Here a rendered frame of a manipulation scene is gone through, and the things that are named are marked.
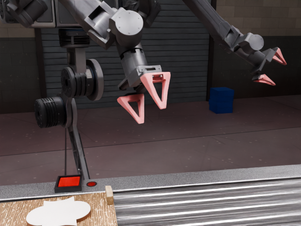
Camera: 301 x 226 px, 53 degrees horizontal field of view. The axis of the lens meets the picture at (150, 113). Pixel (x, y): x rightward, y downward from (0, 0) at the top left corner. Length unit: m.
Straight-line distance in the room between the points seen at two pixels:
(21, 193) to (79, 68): 0.65
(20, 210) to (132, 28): 0.52
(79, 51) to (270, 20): 5.54
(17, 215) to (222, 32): 0.87
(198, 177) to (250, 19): 5.53
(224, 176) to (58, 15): 0.90
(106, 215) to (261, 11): 5.99
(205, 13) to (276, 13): 5.62
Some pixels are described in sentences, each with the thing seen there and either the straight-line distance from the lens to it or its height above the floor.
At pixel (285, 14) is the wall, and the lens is 6.83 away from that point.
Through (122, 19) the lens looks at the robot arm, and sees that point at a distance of 0.64.
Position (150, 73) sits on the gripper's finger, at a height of 1.28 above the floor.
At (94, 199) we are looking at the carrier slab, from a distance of 0.83.
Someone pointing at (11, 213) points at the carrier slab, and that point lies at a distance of 0.84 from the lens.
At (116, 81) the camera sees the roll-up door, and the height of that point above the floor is 0.47.
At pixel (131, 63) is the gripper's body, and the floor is 1.29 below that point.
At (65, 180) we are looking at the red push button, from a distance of 0.96.
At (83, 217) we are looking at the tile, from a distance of 0.76.
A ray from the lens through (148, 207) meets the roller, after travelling 0.83.
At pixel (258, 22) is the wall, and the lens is 6.47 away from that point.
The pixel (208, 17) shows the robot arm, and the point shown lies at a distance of 1.11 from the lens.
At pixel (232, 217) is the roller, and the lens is 0.81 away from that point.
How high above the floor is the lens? 1.37
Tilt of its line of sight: 16 degrees down
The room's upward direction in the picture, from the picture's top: straight up
